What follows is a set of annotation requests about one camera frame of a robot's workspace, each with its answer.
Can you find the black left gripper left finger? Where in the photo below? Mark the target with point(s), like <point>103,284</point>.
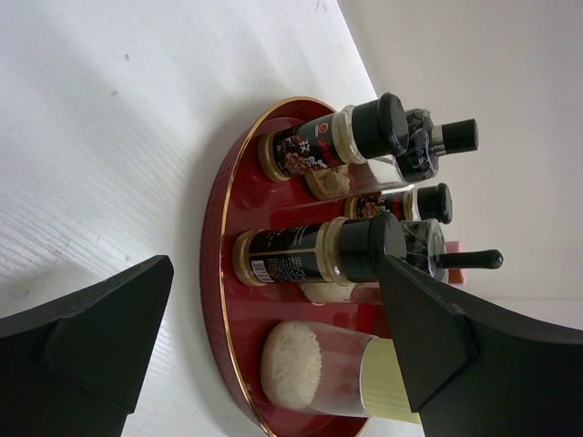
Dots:
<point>75,366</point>

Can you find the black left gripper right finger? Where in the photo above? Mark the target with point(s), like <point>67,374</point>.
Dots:
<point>472,368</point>

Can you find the black knob glass dispenser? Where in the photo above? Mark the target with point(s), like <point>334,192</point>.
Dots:
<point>427,143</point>
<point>427,250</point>

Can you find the black cap spice bottle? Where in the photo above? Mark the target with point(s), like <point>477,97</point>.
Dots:
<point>413,204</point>
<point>340,251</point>
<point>352,135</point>

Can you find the cream cap spice jar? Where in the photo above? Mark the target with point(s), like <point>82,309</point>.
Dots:
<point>317,368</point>

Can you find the red round tray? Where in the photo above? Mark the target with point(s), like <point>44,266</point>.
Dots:
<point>239,318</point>

